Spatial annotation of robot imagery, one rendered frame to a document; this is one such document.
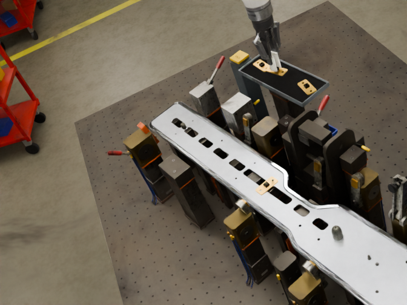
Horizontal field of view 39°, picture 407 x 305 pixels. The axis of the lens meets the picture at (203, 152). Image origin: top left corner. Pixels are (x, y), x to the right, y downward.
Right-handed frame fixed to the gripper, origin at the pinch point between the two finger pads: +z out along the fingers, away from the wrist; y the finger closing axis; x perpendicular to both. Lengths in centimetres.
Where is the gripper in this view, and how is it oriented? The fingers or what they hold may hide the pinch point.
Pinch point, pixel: (274, 61)
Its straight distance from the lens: 214.2
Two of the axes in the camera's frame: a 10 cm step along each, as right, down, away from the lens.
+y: -6.5, 6.6, -3.7
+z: 3.0, 6.8, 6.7
